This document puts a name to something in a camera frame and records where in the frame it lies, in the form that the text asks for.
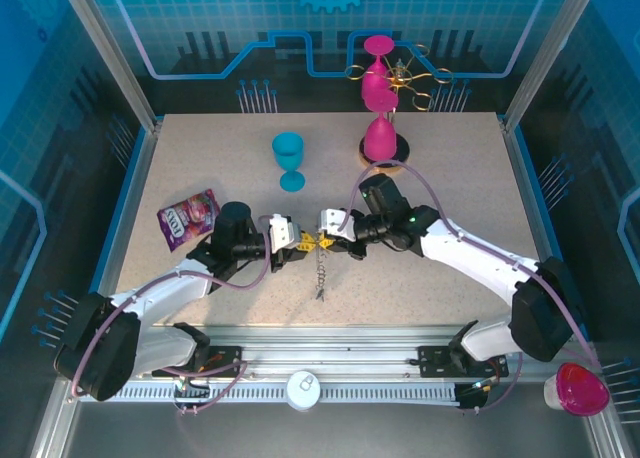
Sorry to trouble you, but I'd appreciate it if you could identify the purple candy bag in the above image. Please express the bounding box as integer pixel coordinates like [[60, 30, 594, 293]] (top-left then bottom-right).
[[157, 188, 222, 253]]

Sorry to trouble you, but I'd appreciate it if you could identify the pink plastic goblet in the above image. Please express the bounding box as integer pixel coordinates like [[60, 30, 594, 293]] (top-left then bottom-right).
[[360, 34, 397, 97], [361, 87, 400, 162]]

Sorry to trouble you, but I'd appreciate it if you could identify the teal plastic goblet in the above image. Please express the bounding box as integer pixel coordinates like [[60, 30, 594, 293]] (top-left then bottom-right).
[[271, 131, 306, 193]]

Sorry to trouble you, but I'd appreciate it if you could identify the white round button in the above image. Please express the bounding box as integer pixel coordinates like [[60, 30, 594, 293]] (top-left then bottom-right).
[[285, 369, 321, 412]]

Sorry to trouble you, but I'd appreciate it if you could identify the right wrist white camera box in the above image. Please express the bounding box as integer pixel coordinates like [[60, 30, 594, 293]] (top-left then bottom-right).
[[317, 206, 352, 240]]

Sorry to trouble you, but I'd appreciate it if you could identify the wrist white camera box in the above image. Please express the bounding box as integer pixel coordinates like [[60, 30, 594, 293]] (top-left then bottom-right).
[[264, 213, 302, 253], [317, 206, 352, 240]]

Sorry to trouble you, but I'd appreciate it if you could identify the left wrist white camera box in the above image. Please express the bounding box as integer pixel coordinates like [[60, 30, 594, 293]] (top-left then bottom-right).
[[264, 213, 302, 253]]

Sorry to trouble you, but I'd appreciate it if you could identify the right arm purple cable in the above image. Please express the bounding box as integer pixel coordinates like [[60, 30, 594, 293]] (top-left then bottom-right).
[[339, 162, 601, 414]]

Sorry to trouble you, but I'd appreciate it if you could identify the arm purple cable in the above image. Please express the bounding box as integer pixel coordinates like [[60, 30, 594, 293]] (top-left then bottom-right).
[[72, 212, 284, 417], [339, 162, 601, 414]]

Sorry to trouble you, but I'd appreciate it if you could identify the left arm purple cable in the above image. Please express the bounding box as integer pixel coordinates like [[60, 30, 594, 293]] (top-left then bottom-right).
[[72, 212, 284, 417]]

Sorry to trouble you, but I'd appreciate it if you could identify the gold wire glass rack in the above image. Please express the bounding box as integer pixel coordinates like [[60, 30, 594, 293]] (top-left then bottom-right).
[[344, 41, 454, 180]]

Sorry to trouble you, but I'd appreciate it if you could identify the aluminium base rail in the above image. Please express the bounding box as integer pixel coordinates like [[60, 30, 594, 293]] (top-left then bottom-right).
[[64, 325, 596, 379]]

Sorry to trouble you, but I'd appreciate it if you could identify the aluminium side rail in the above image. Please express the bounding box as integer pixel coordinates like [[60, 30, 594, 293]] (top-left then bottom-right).
[[82, 120, 164, 342], [499, 117, 589, 342]]

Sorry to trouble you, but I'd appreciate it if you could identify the white slotted cable duct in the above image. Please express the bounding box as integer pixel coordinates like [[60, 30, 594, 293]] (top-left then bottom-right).
[[119, 381, 461, 405]]

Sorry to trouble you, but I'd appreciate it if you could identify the aluminium frame post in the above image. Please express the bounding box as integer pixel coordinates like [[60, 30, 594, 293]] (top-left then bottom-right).
[[55, 0, 164, 134], [502, 0, 606, 134]]

